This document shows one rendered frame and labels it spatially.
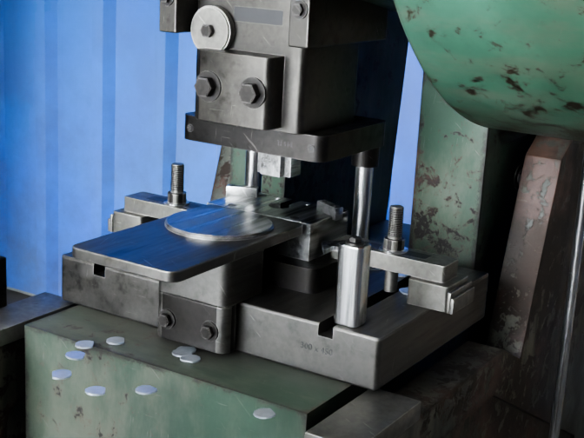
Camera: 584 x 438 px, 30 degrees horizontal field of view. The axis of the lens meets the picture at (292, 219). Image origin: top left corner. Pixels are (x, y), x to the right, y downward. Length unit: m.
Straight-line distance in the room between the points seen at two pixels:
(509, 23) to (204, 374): 0.53
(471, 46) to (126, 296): 0.60
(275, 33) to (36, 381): 0.50
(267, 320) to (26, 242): 2.15
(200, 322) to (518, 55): 0.51
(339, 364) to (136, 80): 1.85
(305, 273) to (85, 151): 1.88
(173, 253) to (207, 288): 0.09
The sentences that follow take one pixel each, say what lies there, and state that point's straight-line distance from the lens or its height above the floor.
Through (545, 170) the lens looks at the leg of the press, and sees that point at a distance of 1.46.
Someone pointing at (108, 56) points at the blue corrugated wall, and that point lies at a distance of 2.96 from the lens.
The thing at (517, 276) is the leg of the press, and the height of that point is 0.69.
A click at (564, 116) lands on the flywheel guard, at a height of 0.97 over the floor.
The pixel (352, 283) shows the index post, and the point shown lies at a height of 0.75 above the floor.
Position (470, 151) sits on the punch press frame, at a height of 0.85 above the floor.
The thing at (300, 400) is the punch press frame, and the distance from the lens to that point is 1.13.
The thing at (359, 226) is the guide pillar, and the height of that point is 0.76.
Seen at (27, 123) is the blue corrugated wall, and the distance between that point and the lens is 3.22.
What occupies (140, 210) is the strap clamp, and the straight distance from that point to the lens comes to 1.46.
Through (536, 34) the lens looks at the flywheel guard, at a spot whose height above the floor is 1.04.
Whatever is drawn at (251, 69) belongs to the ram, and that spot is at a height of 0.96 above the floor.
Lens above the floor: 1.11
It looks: 15 degrees down
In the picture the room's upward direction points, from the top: 3 degrees clockwise
